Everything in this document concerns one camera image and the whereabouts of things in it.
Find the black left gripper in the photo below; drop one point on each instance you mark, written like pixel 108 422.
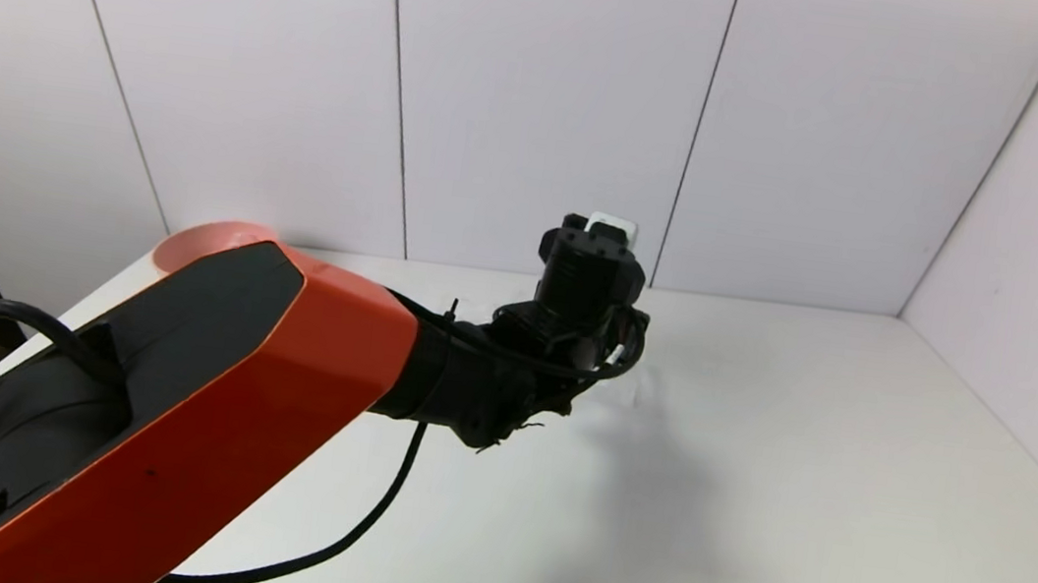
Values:
pixel 631 310

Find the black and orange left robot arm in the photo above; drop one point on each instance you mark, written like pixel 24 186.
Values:
pixel 219 393

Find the pink plastic bowl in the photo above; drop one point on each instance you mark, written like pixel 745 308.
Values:
pixel 209 239

